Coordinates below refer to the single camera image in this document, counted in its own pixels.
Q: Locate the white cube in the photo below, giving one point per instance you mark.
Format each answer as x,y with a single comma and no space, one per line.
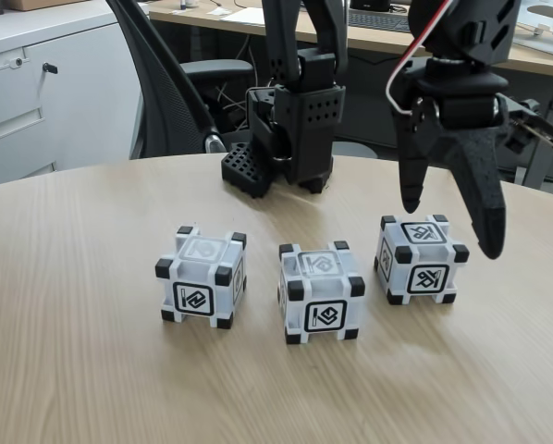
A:
424,279
325,316
193,296

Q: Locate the grey laptop stand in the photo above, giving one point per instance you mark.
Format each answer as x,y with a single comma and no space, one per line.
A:
549,18

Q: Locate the black computer keyboard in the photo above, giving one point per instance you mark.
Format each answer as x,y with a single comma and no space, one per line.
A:
378,22

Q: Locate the black desktop device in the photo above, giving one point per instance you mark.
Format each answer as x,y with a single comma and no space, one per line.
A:
371,4

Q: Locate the white paper sheets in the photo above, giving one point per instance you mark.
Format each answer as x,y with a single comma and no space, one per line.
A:
239,16

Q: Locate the black mesh office chair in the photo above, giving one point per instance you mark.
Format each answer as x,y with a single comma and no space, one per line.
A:
165,92

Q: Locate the white cube, zigzag symbol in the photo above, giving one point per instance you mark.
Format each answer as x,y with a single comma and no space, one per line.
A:
193,296

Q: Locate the small white bottle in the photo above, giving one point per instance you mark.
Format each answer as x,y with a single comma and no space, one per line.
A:
187,3

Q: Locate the wooden office desk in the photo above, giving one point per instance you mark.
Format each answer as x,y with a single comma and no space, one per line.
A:
165,16

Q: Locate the white drawer cabinet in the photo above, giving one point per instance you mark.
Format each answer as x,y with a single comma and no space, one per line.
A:
73,115

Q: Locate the black cabinet key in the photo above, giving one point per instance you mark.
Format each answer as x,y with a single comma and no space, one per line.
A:
50,68

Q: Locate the brown cardboard box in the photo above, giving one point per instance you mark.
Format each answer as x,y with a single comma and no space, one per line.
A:
50,4

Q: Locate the silver round cabinet lock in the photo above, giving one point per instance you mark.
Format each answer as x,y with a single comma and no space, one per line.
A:
18,62

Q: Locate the grey round pedestal base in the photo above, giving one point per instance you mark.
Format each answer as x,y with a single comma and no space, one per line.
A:
350,150

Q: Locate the black gripper-mounted camera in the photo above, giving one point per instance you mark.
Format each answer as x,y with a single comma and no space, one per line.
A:
535,129

